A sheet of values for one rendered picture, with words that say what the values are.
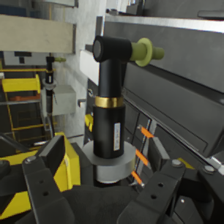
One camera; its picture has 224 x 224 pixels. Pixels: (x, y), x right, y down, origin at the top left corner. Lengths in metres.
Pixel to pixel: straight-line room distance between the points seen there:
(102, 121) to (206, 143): 0.32
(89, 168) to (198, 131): 0.34
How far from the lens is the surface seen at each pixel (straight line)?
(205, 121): 0.46
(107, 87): 0.21
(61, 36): 4.91
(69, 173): 0.20
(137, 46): 0.24
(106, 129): 0.22
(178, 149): 0.67
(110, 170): 0.23
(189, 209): 0.75
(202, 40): 0.60
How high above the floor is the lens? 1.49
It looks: 28 degrees down
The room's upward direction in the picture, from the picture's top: 98 degrees counter-clockwise
